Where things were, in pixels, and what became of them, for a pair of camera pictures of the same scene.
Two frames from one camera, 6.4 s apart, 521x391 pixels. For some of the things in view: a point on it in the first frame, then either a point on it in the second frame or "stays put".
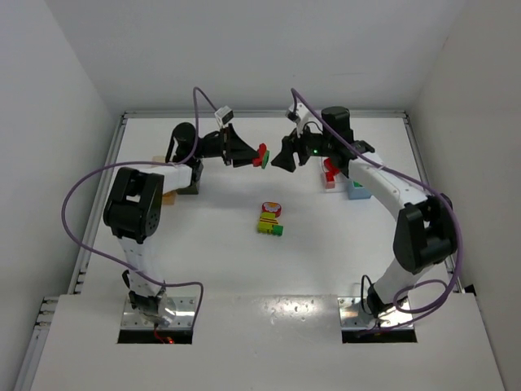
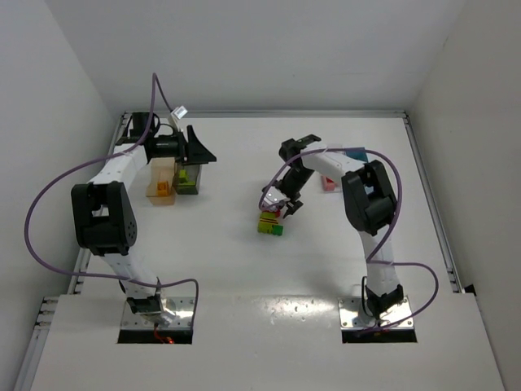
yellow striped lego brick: x=266 y=221 stays put
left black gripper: x=227 y=146 → x=186 y=147
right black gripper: x=301 y=147 → x=288 y=204
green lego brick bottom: x=278 y=230 stays put
